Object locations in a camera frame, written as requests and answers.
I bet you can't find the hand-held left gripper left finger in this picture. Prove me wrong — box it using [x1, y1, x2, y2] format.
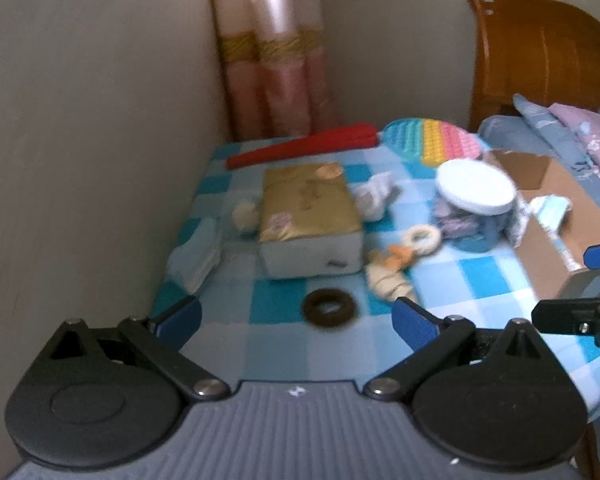
[45, 295, 231, 402]

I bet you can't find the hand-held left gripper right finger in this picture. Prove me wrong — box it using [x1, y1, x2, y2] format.
[364, 296, 548, 403]

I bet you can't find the light blue face mask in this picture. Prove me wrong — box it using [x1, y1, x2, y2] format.
[529, 195, 574, 235]

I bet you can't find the brown cardboard box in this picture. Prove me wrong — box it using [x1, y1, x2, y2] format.
[482, 149, 600, 306]

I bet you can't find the dark brown scrunchie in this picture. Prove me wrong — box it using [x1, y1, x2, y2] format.
[302, 288, 360, 330]

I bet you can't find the clear plastic bag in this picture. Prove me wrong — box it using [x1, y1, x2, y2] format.
[171, 220, 222, 295]

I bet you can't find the small orange plush toy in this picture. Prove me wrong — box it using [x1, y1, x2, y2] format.
[371, 244, 415, 267]

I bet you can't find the white scrunchie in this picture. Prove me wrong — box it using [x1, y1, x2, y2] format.
[401, 225, 443, 257]

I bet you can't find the purple floral pillow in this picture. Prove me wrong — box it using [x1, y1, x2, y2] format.
[549, 102, 600, 187]

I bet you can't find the cream fluffy pompom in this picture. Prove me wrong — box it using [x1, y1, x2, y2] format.
[231, 200, 262, 234]

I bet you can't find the clear jar with white lid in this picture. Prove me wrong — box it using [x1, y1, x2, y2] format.
[430, 159, 518, 253]

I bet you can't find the white rolled sock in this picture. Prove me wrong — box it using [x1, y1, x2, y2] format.
[354, 172, 402, 222]

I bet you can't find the blue patterned pillow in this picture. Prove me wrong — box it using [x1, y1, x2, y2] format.
[511, 93, 600, 176]

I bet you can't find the blue bed sheet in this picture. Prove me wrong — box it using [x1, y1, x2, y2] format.
[478, 114, 600, 241]

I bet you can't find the gold tissue box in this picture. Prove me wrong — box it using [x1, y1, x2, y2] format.
[257, 162, 365, 280]

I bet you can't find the rainbow pop bubble mat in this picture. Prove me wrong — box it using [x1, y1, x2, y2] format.
[381, 119, 482, 167]

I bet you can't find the red foam stick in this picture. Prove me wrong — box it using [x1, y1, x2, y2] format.
[226, 123, 379, 171]

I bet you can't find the wooden headboard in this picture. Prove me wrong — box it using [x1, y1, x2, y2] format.
[464, 0, 600, 133]

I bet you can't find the pink curtain with gold band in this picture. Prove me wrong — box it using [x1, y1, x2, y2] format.
[207, 0, 337, 142]

